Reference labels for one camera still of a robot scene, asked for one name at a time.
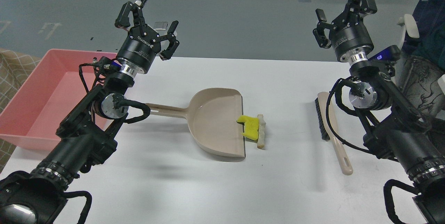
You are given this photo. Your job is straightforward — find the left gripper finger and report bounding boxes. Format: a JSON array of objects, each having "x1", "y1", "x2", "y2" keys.
[
  {"x1": 159, "y1": 21, "x2": 180, "y2": 61},
  {"x1": 115, "y1": 0, "x2": 147, "y2": 31}
]

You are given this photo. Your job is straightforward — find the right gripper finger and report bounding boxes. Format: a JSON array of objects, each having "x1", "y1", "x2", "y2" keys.
[
  {"x1": 313, "y1": 8, "x2": 336, "y2": 49},
  {"x1": 344, "y1": 0, "x2": 377, "y2": 26}
]

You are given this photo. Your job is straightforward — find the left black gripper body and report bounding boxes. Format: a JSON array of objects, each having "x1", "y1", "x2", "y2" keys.
[{"x1": 116, "y1": 25, "x2": 166, "y2": 74}]

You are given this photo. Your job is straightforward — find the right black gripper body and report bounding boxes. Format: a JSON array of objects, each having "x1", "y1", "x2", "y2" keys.
[{"x1": 329, "y1": 22, "x2": 374, "y2": 62}]

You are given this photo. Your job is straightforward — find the beige hand brush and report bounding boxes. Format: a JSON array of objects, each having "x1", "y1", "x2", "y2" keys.
[{"x1": 315, "y1": 92, "x2": 354, "y2": 176}]

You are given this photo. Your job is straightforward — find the beige plastic dustpan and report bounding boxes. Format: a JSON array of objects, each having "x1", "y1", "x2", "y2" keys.
[{"x1": 147, "y1": 88, "x2": 246, "y2": 159}]

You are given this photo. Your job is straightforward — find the white bread slice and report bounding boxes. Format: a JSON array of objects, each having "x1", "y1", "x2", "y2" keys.
[{"x1": 257, "y1": 114, "x2": 266, "y2": 149}]

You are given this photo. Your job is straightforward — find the yellow sponge piece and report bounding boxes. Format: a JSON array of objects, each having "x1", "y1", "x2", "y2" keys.
[{"x1": 236, "y1": 115, "x2": 260, "y2": 141}]

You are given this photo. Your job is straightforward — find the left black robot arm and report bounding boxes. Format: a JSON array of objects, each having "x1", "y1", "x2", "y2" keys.
[{"x1": 1, "y1": 0, "x2": 179, "y2": 224}]

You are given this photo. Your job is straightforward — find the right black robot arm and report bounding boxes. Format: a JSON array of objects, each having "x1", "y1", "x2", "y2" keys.
[{"x1": 313, "y1": 0, "x2": 444, "y2": 224}]

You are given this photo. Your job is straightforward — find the pink plastic bin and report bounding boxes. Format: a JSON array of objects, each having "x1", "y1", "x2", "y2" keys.
[{"x1": 0, "y1": 49, "x2": 116, "y2": 151}]

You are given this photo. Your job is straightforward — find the metal floor plate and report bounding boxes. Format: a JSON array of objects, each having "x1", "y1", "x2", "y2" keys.
[{"x1": 153, "y1": 22, "x2": 169, "y2": 31}]

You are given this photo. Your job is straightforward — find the white office chair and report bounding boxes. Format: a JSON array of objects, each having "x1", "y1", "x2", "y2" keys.
[{"x1": 396, "y1": 14, "x2": 444, "y2": 97}]

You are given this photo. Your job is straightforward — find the seated person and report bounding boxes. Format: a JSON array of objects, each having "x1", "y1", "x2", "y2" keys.
[{"x1": 396, "y1": 0, "x2": 445, "y2": 118}]

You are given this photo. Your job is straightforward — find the beige checkered cloth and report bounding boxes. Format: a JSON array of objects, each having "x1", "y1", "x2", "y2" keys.
[{"x1": 0, "y1": 47, "x2": 41, "y2": 173}]

